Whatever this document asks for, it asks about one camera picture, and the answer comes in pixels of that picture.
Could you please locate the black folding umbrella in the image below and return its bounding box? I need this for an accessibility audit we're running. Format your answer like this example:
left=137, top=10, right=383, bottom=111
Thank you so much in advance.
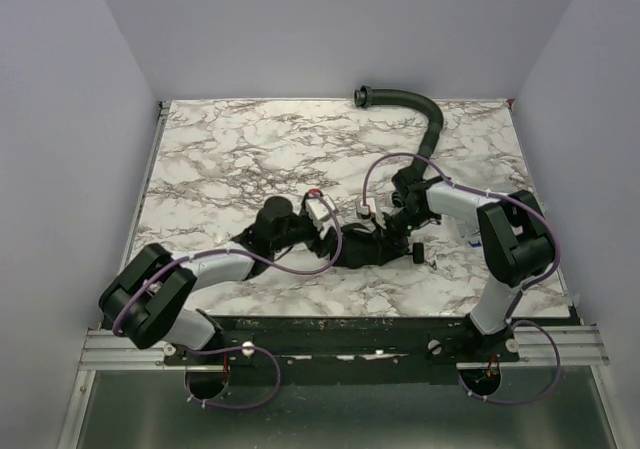
left=309, top=223, right=426, bottom=269

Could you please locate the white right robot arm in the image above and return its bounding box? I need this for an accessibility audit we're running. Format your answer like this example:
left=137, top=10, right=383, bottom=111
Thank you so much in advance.
left=385, top=166, right=557, bottom=336

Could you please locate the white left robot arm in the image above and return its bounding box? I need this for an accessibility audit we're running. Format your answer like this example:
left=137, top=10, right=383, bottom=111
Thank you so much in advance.
left=98, top=190, right=343, bottom=350

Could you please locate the clear plastic parts box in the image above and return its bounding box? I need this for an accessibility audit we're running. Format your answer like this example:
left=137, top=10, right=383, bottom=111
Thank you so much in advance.
left=456, top=221, right=482, bottom=248

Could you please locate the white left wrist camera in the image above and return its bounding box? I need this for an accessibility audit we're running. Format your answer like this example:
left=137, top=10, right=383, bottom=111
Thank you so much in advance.
left=303, top=190, right=338, bottom=239

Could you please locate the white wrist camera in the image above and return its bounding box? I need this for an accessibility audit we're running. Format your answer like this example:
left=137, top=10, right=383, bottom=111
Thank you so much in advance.
left=356, top=197, right=385, bottom=227
left=303, top=190, right=338, bottom=239

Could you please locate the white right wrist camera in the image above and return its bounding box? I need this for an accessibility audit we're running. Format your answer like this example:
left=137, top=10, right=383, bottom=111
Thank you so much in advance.
left=356, top=197, right=385, bottom=227

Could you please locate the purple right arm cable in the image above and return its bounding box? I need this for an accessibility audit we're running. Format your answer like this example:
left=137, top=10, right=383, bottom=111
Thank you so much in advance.
left=362, top=152, right=561, bottom=404

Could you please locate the black corrugated hose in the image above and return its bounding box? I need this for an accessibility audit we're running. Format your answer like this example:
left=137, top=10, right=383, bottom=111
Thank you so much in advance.
left=352, top=84, right=445, bottom=180

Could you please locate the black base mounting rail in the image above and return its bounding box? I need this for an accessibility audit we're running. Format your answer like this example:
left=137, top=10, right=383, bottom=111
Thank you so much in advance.
left=99, top=313, right=521, bottom=388

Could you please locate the aluminium frame rail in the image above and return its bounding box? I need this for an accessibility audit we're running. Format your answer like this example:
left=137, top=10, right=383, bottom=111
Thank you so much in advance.
left=57, top=327, right=184, bottom=449

